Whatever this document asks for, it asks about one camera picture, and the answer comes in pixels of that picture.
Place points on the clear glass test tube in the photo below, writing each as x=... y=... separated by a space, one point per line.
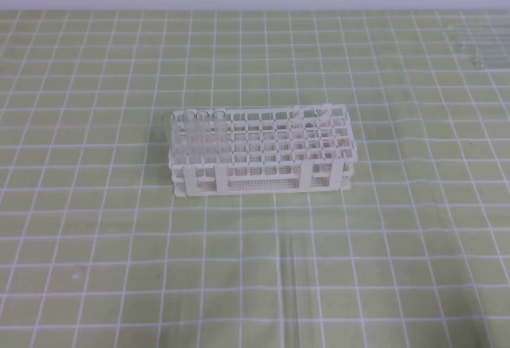
x=288 y=277

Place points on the clear tube in rack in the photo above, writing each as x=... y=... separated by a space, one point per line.
x=176 y=142
x=191 y=127
x=222 y=136
x=204 y=134

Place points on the white test tube rack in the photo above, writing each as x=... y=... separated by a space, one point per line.
x=300 y=149

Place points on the green checkered tablecloth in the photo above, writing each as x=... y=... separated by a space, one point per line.
x=96 y=251

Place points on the spare glass tubes far right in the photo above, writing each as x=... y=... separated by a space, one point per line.
x=486 y=44

